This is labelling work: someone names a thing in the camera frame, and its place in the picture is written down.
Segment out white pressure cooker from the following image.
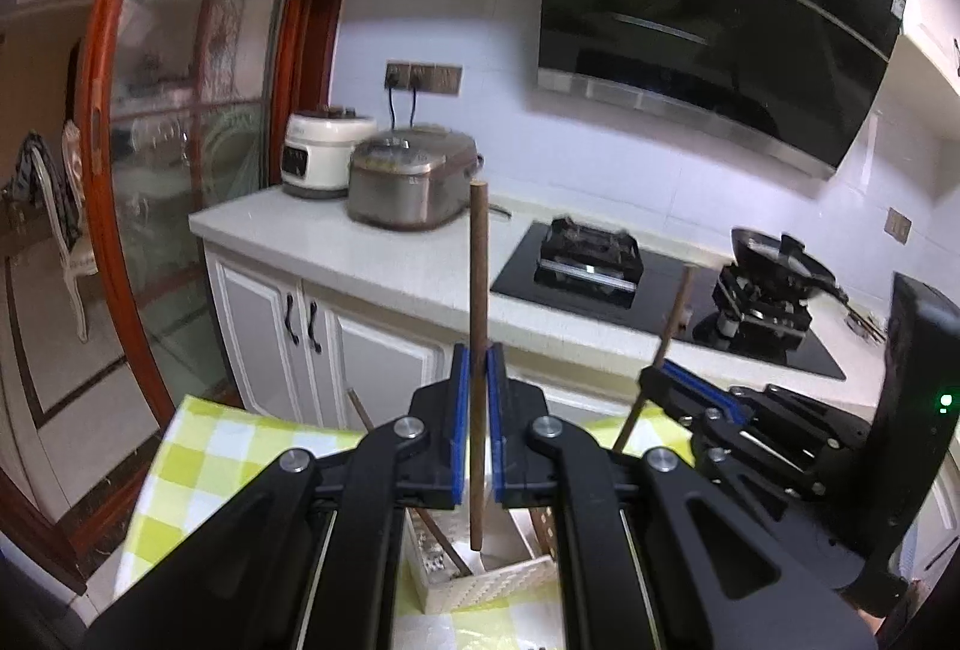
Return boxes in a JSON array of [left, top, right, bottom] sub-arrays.
[[281, 106, 380, 201]]

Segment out grey rice cooker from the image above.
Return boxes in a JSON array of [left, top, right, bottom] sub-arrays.
[[346, 127, 487, 232]]

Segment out long brown chopstick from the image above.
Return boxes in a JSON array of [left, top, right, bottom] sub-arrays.
[[466, 179, 490, 552], [611, 263, 698, 452]]

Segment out white carved dining chair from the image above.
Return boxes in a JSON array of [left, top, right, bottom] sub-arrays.
[[22, 132, 98, 343], [61, 119, 85, 186]]

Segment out cream perforated utensil basket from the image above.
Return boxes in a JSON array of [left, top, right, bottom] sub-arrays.
[[401, 504, 560, 615]]

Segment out white base cabinets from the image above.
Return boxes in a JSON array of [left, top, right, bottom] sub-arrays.
[[202, 241, 466, 433]]

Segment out black range hood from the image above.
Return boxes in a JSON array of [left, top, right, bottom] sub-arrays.
[[536, 0, 905, 180]]

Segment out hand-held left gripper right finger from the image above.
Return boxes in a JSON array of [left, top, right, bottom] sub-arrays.
[[486, 342, 878, 650]]

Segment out black wok with lid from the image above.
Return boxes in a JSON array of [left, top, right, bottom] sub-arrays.
[[731, 227, 848, 306]]

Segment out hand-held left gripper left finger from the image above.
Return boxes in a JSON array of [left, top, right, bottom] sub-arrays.
[[82, 342, 472, 650]]

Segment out black glass gas cooktop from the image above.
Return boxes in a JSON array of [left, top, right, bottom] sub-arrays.
[[491, 221, 847, 382]]

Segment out striped cloth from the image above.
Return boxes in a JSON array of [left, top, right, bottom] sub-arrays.
[[13, 131, 80, 246]]

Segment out red framed sliding glass door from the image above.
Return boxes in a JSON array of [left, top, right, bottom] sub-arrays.
[[75, 0, 350, 426]]

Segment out bunch of wooden chopsticks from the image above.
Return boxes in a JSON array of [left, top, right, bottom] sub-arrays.
[[346, 387, 556, 580]]

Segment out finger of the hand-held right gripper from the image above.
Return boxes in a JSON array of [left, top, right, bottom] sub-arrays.
[[636, 367, 732, 433], [660, 359, 758, 418]]

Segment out small metal strainer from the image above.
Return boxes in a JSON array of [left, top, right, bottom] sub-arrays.
[[844, 305, 890, 343]]

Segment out wall power sockets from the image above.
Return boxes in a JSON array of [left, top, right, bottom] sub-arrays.
[[384, 61, 463, 96]]

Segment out black burner grate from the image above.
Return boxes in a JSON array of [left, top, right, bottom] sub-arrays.
[[534, 215, 644, 310], [712, 263, 815, 351]]

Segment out green checked tablecloth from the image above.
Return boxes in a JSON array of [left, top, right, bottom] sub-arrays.
[[112, 395, 751, 650]]

